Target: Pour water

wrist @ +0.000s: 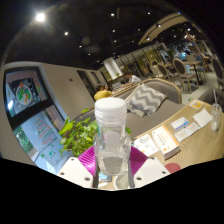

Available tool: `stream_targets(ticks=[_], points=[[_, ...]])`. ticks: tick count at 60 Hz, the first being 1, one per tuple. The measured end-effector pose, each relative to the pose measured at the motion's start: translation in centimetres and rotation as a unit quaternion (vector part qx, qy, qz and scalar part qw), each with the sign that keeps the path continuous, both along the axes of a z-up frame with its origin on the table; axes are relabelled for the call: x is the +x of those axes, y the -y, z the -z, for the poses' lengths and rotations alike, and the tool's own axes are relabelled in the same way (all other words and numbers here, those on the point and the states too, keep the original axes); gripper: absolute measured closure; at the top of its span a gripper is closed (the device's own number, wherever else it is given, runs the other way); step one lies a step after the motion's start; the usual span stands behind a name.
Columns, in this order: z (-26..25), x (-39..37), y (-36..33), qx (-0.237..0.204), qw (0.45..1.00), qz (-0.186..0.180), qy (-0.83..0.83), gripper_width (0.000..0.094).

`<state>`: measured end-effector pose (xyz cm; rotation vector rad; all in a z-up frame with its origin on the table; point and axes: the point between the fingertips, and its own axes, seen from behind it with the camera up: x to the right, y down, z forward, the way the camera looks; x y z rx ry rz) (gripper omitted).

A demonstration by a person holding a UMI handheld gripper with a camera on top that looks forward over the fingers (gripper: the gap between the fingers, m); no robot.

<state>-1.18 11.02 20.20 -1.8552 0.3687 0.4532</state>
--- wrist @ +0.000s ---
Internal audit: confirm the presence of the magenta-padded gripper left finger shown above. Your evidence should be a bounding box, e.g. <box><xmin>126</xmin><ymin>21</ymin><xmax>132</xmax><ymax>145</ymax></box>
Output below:
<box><xmin>57</xmin><ymin>145</ymin><xmax>100</xmax><ymax>189</ymax></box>

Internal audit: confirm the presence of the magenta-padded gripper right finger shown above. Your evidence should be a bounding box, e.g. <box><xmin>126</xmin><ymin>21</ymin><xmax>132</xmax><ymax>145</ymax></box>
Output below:
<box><xmin>128</xmin><ymin>146</ymin><xmax>171</xmax><ymax>189</ymax></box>

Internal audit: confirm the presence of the clear plastic bottle white cap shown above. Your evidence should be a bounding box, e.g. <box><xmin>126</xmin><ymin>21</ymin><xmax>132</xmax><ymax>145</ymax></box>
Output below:
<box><xmin>93</xmin><ymin>97</ymin><xmax>132</xmax><ymax>177</ymax></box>

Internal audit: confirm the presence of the white printed leaflet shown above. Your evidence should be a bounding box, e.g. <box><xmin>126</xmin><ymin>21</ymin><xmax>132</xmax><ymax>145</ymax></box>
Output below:
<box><xmin>133</xmin><ymin>133</ymin><xmax>160</xmax><ymax>157</ymax></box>

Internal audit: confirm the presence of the green potted plant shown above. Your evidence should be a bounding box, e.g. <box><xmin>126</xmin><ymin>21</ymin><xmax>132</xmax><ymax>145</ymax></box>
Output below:
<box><xmin>58</xmin><ymin>108</ymin><xmax>133</xmax><ymax>158</ymax></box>

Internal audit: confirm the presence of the orange white box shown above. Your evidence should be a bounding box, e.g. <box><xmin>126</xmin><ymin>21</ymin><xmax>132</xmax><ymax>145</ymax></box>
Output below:
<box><xmin>151</xmin><ymin>124</ymin><xmax>181</xmax><ymax>161</ymax></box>

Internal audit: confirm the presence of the grey curved sofa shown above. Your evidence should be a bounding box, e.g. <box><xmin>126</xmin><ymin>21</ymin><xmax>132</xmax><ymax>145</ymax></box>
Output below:
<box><xmin>73</xmin><ymin>78</ymin><xmax>186</xmax><ymax>141</ymax></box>

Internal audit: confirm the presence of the blue white packet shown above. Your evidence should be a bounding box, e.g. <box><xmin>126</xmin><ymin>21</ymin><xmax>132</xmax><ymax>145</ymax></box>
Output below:
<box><xmin>170</xmin><ymin>116</ymin><xmax>190</xmax><ymax>132</ymax></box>

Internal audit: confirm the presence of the white printed paper sheet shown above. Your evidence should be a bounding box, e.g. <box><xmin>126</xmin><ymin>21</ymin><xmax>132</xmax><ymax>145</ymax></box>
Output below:
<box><xmin>174</xmin><ymin>121</ymin><xmax>202</xmax><ymax>144</ymax></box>

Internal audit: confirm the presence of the grey white chevron cushion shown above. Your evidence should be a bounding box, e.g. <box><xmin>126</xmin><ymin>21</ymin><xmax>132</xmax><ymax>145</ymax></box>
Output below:
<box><xmin>124</xmin><ymin>83</ymin><xmax>169</xmax><ymax>119</ymax></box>

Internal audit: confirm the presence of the person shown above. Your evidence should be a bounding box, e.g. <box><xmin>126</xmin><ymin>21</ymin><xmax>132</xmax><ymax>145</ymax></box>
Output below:
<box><xmin>93</xmin><ymin>84</ymin><xmax>113</xmax><ymax>102</ymax></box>
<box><xmin>123</xmin><ymin>71</ymin><xmax>143</xmax><ymax>85</ymax></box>

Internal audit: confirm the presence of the decorated window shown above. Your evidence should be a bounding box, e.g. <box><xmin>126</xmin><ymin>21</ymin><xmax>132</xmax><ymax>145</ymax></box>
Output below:
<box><xmin>3</xmin><ymin>66</ymin><xmax>73</xmax><ymax>174</ymax></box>

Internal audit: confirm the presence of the white napkin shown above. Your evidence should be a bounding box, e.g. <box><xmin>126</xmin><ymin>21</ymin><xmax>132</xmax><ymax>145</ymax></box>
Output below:
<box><xmin>192</xmin><ymin>108</ymin><xmax>214</xmax><ymax>129</ymax></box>

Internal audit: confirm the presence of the yellow card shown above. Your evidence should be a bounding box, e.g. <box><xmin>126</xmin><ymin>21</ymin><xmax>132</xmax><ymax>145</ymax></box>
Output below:
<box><xmin>188</xmin><ymin>98</ymin><xmax>205</xmax><ymax>111</ymax></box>

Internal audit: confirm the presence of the clear plastic cup with straw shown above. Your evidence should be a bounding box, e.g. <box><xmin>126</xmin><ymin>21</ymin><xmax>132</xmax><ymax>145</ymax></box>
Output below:
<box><xmin>209</xmin><ymin>88</ymin><xmax>224</xmax><ymax>132</ymax></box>

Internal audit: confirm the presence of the grey tufted sofa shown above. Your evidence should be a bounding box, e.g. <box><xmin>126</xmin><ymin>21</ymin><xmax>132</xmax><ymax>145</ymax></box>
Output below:
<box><xmin>198</xmin><ymin>87</ymin><xmax>224</xmax><ymax>112</ymax></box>

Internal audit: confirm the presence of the group of dining chairs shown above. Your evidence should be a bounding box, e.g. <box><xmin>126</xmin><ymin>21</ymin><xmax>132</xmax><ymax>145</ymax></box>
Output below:
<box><xmin>149</xmin><ymin>39</ymin><xmax>224</xmax><ymax>95</ymax></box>

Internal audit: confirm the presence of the group of ceiling lights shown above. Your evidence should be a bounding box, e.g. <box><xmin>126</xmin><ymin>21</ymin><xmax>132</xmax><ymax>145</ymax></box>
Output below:
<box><xmin>33</xmin><ymin>9</ymin><xmax>188</xmax><ymax>58</ymax></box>

